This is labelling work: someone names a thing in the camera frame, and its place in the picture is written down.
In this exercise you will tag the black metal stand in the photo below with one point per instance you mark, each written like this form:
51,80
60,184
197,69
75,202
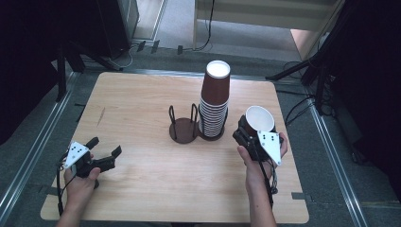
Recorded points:
61,75

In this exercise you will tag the single brown paper cup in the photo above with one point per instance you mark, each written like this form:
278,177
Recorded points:
260,119

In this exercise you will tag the person's right hand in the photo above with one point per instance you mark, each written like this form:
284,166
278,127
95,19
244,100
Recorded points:
260,175

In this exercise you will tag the black tripod stand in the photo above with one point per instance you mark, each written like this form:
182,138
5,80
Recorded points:
320,82

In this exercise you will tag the black plug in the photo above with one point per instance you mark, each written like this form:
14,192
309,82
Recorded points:
155,46
141,46

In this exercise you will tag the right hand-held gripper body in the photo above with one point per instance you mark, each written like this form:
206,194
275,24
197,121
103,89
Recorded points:
269,145

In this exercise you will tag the white furniture frame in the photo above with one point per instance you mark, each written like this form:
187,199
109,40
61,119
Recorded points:
268,14

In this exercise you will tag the black curtain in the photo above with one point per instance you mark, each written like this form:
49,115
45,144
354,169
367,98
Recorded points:
22,63
372,78

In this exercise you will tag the metal floor rail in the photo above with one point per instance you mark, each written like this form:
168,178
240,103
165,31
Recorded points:
34,151
337,164

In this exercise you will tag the person's left hand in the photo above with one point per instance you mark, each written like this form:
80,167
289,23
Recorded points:
78,190

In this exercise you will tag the stack of brown paper cups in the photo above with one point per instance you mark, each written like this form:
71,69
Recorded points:
214,110

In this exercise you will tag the dark cabinet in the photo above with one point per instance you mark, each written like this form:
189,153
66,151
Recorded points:
116,25

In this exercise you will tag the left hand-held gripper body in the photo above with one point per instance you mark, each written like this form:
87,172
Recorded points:
75,153

